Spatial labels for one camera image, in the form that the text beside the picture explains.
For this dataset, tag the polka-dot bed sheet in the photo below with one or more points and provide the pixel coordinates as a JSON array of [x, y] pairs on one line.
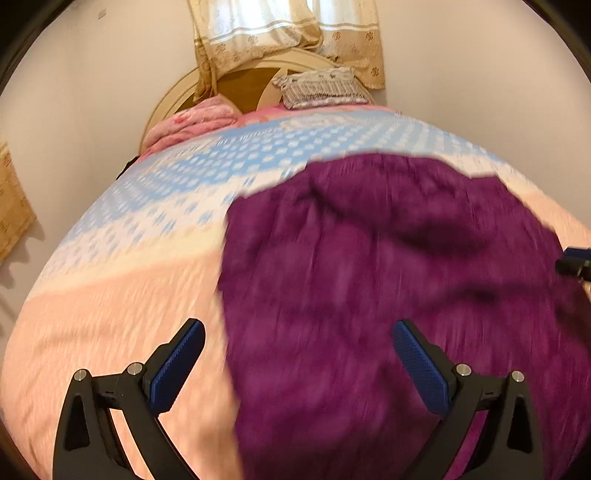
[[138, 277]]

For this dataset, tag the cream wooden headboard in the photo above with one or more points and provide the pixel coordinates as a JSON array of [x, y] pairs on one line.
[[244, 87]]

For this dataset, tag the striped grey pillow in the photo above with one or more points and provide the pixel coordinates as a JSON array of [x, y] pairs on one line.
[[318, 87]]

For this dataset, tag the pink floral blanket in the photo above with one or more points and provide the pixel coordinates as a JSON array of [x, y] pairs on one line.
[[194, 120]]

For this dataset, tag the cream floral window curtain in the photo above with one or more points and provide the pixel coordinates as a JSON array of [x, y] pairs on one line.
[[14, 207], [258, 41]]

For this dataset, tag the purple hooded puffer jacket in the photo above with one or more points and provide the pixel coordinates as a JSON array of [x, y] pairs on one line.
[[369, 254]]

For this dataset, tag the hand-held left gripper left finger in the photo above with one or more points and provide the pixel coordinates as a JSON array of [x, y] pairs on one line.
[[178, 364]]

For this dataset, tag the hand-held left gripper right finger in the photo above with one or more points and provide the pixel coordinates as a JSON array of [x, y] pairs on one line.
[[422, 369]]

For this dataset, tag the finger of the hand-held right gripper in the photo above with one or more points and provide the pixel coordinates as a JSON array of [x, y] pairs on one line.
[[579, 254], [572, 267]]

